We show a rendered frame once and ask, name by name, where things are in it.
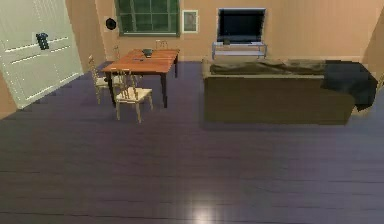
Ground grey television stand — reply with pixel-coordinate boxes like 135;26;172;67
211;41;268;61

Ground green framed window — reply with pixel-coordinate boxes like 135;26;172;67
114;0;181;37

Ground brown wooden dining table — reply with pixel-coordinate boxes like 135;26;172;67
101;48;181;109

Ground round black wall clock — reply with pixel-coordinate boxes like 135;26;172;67
105;17;118;31

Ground black television set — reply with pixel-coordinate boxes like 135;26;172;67
216;7;267;44

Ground black blanket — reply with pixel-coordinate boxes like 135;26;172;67
320;60;379;112

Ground white panelled room door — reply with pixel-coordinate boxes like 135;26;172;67
0;0;84;110

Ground olive brown sofa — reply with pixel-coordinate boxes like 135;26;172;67
201;58;368;126

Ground black door handle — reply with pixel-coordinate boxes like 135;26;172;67
35;32;50;51

